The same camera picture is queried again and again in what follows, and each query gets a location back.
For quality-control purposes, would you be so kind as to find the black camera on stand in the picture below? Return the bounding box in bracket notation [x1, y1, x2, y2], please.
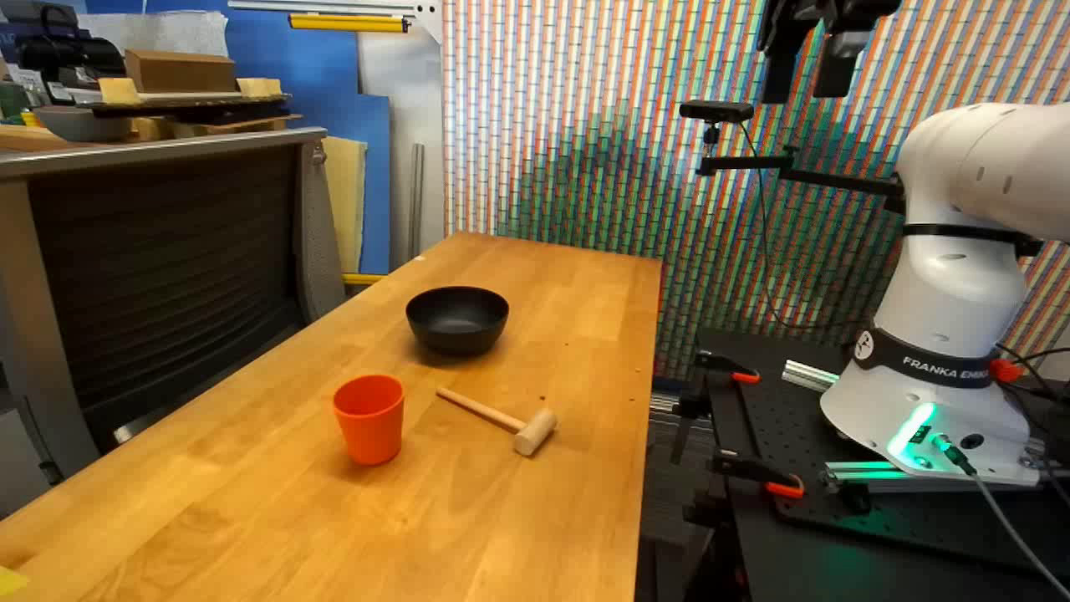
[679, 102, 908, 213]

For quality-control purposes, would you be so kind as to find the orange plastic cup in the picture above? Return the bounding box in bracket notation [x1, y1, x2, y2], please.
[331, 376, 405, 470]

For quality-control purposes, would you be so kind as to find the orange black clamp upper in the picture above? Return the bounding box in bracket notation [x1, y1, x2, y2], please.
[696, 347, 763, 387]

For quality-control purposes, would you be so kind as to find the orange black clamp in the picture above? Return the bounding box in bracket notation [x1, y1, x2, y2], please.
[712, 447, 806, 501]
[696, 347, 763, 387]

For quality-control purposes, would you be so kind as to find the grey cabinet with dark panel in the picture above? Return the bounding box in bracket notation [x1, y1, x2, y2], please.
[0, 128, 344, 482]

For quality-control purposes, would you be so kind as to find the wooden box on shelf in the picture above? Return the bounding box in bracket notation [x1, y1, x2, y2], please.
[125, 49, 238, 94]

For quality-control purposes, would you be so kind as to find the grey cable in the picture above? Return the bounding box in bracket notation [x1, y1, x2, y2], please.
[948, 438, 1070, 602]

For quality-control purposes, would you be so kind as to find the orange black clamp lower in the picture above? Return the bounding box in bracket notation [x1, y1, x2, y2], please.
[712, 447, 806, 501]

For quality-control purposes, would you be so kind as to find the wooden mallet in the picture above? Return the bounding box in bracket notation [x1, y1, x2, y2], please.
[437, 387, 558, 457]

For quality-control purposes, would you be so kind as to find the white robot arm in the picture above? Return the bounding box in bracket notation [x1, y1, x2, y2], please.
[819, 104, 1070, 487]

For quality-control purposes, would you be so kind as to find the yellow bar on wall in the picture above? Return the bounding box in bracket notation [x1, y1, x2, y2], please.
[288, 12, 409, 35]

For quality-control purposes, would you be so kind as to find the blue board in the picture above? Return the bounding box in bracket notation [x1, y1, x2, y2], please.
[80, 0, 391, 276]

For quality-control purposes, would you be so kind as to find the black bowl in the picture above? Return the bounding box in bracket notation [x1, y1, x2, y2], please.
[405, 284, 510, 356]

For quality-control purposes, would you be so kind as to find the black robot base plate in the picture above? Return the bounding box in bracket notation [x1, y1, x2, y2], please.
[696, 331, 1062, 602]

